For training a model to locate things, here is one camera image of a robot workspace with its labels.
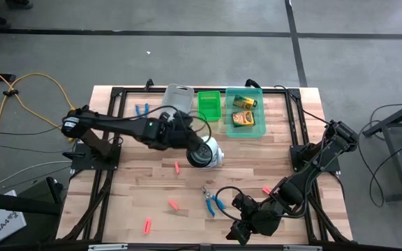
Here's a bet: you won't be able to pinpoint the black stand beam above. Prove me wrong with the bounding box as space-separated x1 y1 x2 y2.
0 176 64 217

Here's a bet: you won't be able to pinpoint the black cable from frame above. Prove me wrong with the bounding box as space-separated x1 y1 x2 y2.
273 84 332 125

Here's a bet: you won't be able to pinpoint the green plastic basket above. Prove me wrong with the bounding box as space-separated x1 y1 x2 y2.
197 91 223 122

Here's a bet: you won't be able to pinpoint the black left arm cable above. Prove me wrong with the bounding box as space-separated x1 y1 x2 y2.
127 105 213 142

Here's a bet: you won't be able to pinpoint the large blue-handled pliers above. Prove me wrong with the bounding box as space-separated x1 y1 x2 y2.
202 185 227 218

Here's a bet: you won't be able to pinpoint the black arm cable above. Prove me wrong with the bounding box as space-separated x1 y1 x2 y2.
214 185 244 225
127 105 213 142

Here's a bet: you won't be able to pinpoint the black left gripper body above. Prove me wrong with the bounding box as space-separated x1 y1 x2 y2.
155 111 193 150

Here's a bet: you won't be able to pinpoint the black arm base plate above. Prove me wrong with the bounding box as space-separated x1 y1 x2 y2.
289 144 341 174
70 142 121 172

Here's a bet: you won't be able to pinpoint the teal translucent tray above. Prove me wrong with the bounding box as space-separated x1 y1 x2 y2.
225 87 267 139

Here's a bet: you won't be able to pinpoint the grey plastic bin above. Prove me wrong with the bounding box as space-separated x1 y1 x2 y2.
161 83 195 116

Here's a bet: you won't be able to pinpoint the green and yellow crayon box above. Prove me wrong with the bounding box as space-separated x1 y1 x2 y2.
232 94 258 110

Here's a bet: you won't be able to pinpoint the white floor cable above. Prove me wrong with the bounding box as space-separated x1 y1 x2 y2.
0 160 73 192

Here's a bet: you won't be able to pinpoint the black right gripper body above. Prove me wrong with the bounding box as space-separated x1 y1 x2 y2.
225 192 271 246

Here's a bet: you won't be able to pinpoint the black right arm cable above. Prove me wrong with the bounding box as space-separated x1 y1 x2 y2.
214 185 244 225

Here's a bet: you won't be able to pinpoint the black desk frame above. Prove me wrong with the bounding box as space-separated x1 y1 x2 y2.
362 96 402 203

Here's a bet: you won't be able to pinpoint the person's foot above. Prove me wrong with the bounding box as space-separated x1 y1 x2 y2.
4 0 34 10

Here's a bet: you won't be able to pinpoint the black aluminium table frame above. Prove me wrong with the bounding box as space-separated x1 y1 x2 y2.
59 79 352 251

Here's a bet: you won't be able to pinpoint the small blue-handled pliers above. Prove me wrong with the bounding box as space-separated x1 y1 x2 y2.
134 102 150 117

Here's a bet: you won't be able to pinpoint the white security camera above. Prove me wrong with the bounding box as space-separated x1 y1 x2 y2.
186 135 225 169

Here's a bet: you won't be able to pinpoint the silver flat bracket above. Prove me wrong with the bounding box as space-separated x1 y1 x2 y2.
283 245 322 251
88 243 128 251

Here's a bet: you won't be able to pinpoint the black looped floor cable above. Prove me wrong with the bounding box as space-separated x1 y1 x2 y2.
357 102 402 208

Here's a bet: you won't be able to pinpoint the yellow extension cable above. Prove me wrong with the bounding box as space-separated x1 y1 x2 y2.
0 59 79 154

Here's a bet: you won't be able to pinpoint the yellow Crayola crayon box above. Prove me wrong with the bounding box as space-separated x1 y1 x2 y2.
231 110 256 128

